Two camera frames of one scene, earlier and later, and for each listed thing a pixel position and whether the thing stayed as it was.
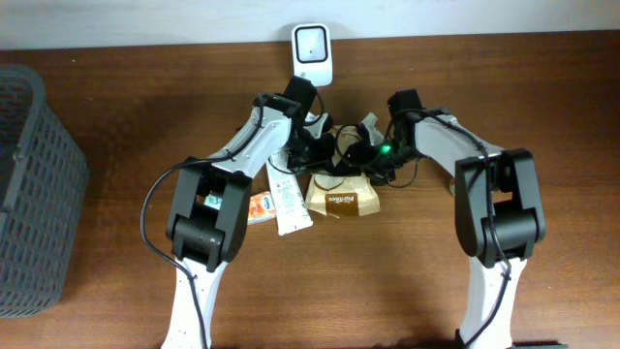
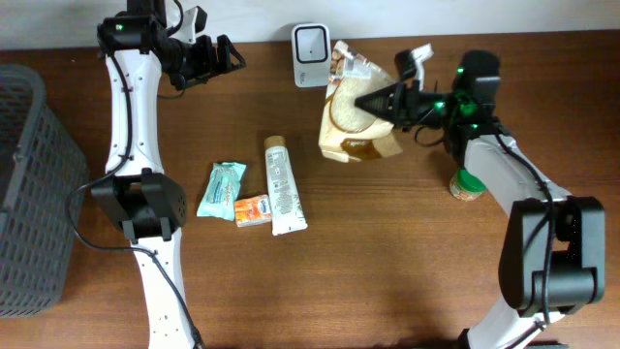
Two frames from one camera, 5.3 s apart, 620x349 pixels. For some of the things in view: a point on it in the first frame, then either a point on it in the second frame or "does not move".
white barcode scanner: x=312 y=52 does not move
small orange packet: x=261 y=207 does not move
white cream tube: x=291 y=208 does not move
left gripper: x=322 y=162 -> x=208 y=61
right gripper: x=356 y=145 -> x=393 y=100
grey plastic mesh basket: x=44 y=181 does not move
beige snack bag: x=341 y=195 -> x=350 y=133
